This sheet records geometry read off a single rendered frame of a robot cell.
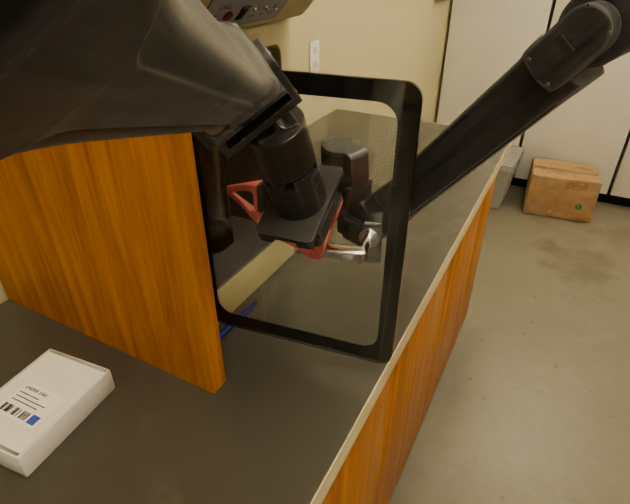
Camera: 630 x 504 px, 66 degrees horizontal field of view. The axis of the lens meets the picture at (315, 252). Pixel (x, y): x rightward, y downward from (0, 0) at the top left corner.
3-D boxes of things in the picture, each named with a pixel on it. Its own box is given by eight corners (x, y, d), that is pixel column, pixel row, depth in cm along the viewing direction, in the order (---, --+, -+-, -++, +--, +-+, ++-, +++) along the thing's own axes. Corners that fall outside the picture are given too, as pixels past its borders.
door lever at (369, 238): (308, 237, 63) (307, 220, 62) (379, 247, 60) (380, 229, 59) (293, 258, 59) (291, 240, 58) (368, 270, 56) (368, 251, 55)
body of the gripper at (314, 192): (258, 242, 51) (235, 197, 45) (294, 171, 56) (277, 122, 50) (314, 253, 49) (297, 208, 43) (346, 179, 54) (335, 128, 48)
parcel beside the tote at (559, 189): (521, 213, 321) (532, 173, 306) (523, 193, 347) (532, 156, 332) (589, 224, 309) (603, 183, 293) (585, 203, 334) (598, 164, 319)
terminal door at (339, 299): (209, 317, 79) (170, 60, 58) (391, 363, 71) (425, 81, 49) (207, 320, 79) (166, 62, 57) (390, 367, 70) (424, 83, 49)
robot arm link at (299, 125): (250, 147, 40) (312, 118, 40) (225, 104, 44) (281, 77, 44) (273, 201, 45) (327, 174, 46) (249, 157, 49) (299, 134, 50)
